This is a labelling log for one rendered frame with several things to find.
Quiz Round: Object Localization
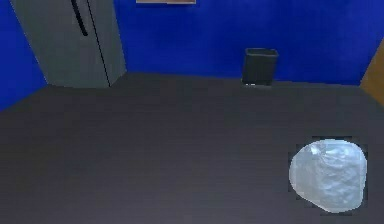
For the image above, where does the black waste bin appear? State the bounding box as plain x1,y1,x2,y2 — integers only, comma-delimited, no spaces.
241,47,280,87

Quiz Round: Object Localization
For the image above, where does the grey fridge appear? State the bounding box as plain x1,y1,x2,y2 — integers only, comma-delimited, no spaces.
9,0,128,89

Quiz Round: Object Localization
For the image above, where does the pale crumpled bag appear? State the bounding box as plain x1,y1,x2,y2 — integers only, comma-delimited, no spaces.
288,138,368,214

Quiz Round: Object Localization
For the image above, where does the brown wooden door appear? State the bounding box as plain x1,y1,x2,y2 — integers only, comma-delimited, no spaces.
359,39,384,107

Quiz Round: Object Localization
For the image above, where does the framed wall picture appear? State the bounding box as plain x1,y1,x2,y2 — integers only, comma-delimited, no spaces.
135,0,197,5

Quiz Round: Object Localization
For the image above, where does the black fridge handle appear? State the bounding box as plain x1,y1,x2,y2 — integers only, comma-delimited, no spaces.
70,0,89,37

